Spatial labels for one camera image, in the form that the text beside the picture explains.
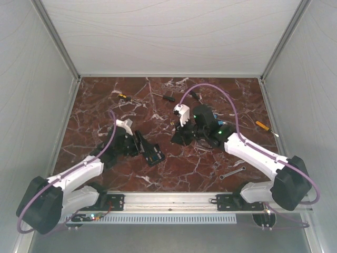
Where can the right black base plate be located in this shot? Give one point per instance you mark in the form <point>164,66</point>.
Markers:
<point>233,202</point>

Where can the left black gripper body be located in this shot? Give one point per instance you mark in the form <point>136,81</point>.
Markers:
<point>129,147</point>

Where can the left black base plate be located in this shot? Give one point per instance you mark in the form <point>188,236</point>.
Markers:
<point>112,202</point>

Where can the clear fuse box cover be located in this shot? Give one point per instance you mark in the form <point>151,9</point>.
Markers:
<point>201,146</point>

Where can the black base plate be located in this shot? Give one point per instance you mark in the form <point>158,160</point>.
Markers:
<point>233,202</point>
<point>112,202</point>

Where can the orange handle screwdriver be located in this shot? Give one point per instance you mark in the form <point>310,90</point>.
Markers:
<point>263,126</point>

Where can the silver wrench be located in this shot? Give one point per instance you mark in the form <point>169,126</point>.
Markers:
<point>223,176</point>

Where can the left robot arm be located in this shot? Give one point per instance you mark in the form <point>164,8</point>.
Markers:
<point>48,200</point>

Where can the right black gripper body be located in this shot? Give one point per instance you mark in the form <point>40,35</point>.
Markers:
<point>189,132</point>

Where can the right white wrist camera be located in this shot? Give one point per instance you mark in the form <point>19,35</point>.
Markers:
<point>183,111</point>

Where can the blue plastic tool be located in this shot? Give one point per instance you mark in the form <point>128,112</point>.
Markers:
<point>219,121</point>

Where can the black screwdriver middle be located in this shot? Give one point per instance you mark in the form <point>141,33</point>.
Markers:
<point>169,98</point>

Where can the aluminium mounting rail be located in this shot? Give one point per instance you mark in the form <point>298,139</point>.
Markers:
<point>172,202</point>

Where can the yellow black screwdriver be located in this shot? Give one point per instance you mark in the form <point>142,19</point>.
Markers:
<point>124,97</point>

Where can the black screwdriver right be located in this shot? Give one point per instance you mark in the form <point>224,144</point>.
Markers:
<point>196,96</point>

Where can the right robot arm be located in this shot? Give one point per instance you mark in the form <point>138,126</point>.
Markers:
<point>288,183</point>

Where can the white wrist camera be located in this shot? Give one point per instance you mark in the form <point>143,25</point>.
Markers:
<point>183,111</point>
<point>126,125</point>

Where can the black fuse box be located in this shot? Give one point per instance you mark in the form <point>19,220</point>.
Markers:
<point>153,155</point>

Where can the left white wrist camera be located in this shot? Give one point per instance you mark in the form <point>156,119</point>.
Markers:
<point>126,125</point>

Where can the slotted grey cable duct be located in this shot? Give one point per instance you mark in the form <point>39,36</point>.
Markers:
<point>162,219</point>

